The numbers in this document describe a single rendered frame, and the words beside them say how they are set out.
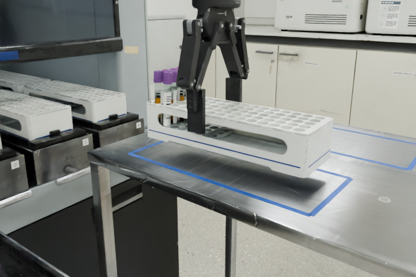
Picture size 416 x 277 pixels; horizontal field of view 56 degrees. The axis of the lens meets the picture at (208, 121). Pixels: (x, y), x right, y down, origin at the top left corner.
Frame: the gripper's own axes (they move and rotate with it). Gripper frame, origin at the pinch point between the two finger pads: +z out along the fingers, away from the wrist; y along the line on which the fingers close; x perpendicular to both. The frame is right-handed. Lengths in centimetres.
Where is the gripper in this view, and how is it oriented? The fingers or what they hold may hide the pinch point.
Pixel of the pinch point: (216, 111)
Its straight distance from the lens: 65.4
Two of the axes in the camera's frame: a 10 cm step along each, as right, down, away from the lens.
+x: -8.1, -1.6, 5.7
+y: 5.9, -2.2, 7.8
